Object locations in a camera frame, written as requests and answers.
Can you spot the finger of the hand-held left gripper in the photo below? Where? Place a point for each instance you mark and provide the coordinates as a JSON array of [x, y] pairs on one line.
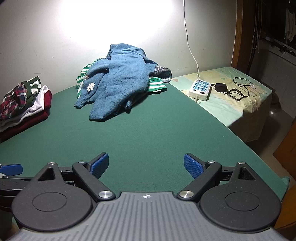
[[10, 169]]

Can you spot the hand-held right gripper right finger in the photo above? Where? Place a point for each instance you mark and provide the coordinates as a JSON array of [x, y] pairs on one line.
[[193, 165]]

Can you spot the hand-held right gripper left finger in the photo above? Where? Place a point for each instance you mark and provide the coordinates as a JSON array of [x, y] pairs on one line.
[[100, 165]]

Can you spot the blue knit sweater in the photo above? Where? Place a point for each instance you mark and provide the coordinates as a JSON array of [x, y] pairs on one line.
[[122, 76]]

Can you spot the maroon knit sweater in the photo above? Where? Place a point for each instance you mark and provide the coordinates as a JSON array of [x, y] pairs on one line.
[[27, 125]]

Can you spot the green table cloth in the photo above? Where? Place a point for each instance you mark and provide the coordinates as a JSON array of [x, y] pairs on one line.
[[143, 129]]

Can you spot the red plaid flannel shirt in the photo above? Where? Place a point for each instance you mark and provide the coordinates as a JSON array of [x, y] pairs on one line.
[[13, 102]]

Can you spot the pastel printed bed sheet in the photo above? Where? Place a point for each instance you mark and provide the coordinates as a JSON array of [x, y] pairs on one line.
[[231, 109]]

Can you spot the dark green sweater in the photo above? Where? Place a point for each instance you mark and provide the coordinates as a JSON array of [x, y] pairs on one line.
[[29, 97]]

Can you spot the white folded shirt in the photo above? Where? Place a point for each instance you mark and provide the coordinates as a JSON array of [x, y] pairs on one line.
[[39, 99]]

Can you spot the white power strip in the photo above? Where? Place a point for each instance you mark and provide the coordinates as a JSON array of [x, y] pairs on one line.
[[198, 89]]

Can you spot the black charger adapter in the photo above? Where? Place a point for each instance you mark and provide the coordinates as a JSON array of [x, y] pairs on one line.
[[220, 87]]

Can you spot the green white striped shirt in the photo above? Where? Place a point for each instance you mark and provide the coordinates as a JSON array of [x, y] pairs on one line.
[[157, 86]]

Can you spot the orange wooden board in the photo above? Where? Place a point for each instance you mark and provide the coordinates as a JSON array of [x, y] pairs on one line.
[[286, 176]]

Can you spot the dark striped garment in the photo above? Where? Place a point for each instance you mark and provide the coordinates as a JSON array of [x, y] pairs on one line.
[[163, 71]]

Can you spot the hanging pale garment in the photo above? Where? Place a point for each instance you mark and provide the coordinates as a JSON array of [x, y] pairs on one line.
[[290, 20]]

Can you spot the black square frame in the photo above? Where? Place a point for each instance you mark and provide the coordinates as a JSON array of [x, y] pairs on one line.
[[231, 96]]

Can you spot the wooden door frame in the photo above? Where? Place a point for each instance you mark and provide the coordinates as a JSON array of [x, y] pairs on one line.
[[240, 34]]

